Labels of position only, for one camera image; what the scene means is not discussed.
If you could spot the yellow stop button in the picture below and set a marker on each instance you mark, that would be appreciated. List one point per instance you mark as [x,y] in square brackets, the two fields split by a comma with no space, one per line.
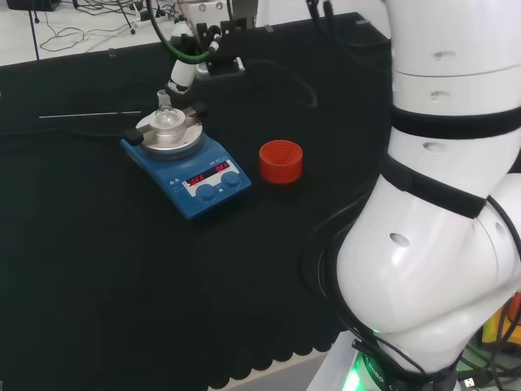
[494,322]

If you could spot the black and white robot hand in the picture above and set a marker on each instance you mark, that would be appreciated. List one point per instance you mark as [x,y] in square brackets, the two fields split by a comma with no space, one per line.
[182,69]

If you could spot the clear round-bottom flask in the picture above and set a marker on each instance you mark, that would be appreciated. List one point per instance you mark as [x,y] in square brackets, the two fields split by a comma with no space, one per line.
[165,116]

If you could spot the thin glass rod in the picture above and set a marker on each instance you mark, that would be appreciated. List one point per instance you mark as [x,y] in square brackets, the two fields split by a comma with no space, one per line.
[89,115]

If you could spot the heater with blue base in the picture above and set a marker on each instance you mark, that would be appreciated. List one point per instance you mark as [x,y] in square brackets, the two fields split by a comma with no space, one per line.
[203,175]

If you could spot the black device on floor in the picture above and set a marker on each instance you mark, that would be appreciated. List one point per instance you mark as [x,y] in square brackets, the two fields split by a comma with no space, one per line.
[32,4]

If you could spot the black bench cloth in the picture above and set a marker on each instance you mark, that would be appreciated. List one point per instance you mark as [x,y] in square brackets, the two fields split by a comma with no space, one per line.
[122,264]

